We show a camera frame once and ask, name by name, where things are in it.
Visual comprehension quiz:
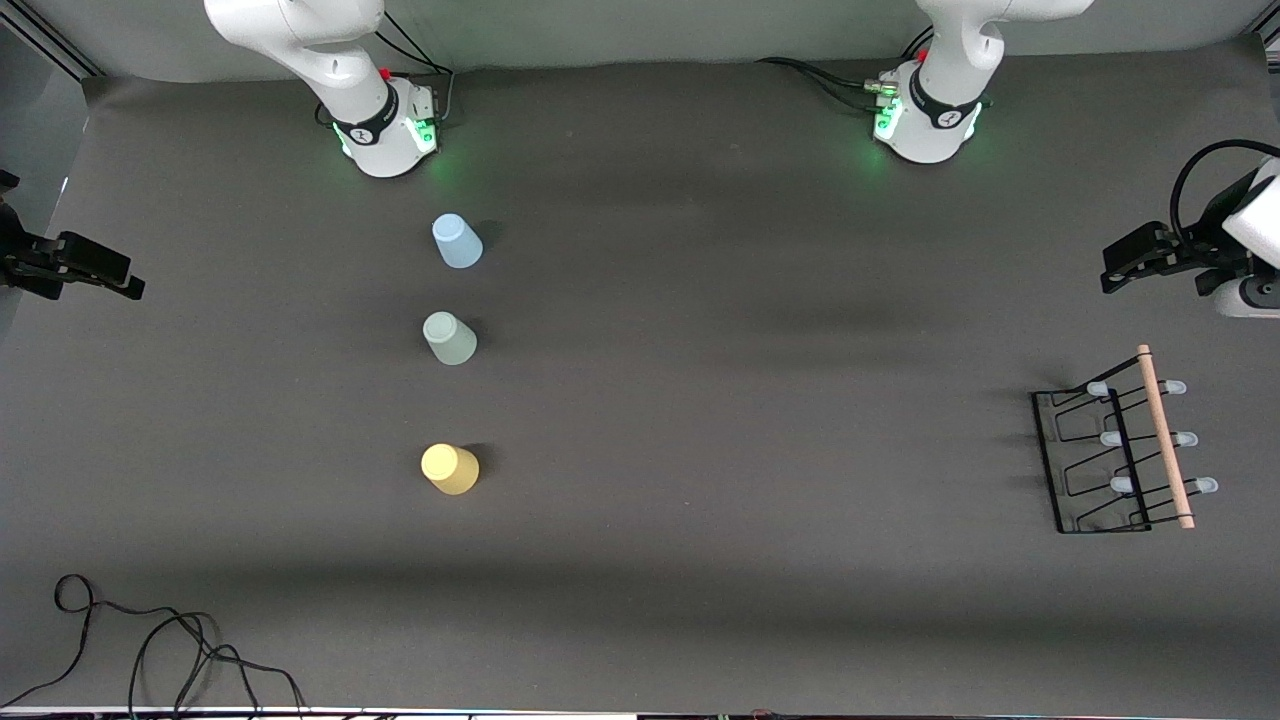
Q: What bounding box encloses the pale blue plastic cup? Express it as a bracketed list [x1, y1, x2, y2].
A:
[431, 213, 484, 270]

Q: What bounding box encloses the black right arm base cable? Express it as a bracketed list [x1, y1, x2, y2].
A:
[315, 10, 456, 126]

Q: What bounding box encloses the thin black loose cable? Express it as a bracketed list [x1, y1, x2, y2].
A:
[0, 573, 216, 711]
[128, 612, 309, 720]

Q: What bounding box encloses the pale green plastic cup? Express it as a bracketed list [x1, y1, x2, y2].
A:
[422, 311, 479, 367]

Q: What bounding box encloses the dark grey table cover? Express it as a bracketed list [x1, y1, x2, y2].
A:
[0, 35, 1280, 713]

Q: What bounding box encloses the black wire cup holder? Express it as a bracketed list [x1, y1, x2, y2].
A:
[1032, 344, 1219, 534]

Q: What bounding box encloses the yellow plastic cup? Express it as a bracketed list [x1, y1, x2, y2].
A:
[420, 443, 481, 496]

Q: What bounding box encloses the black arm base cable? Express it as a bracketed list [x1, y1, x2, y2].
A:
[755, 57, 886, 93]
[800, 68, 881, 113]
[315, 10, 456, 126]

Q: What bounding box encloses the black left arm base cable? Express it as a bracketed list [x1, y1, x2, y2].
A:
[800, 68, 881, 113]
[755, 57, 886, 93]

